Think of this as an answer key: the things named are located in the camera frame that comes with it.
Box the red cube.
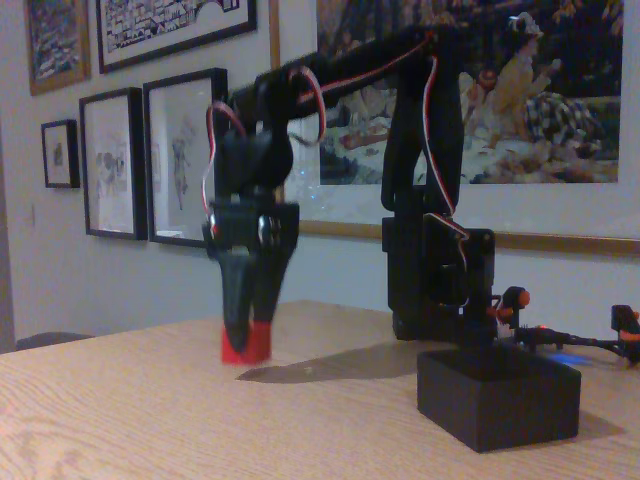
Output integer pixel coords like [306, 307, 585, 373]
[220, 319, 273, 366]

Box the black box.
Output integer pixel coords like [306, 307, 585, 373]
[416, 347, 583, 454]

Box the tall black framed sketch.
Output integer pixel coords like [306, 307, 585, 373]
[142, 67, 230, 250]

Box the medium black framed sketch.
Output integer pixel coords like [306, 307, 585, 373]
[78, 86, 149, 242]

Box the black framed city print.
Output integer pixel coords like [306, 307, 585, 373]
[94, 0, 259, 75]

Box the black clamp with orange knob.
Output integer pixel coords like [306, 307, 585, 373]
[487, 285, 532, 329]
[610, 303, 640, 364]

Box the wooden framed colourful painting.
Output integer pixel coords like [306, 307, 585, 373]
[23, 0, 93, 97]

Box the large wooden framed painting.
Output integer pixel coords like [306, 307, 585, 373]
[267, 0, 640, 257]

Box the red white gripper servo cable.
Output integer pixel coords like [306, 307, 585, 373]
[201, 99, 249, 237]

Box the red white elbow servo cable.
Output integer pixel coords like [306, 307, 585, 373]
[288, 63, 328, 148]

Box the red white shoulder servo cable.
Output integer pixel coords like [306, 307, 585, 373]
[319, 29, 471, 307]

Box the small black picture frame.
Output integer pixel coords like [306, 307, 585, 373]
[40, 118, 82, 190]

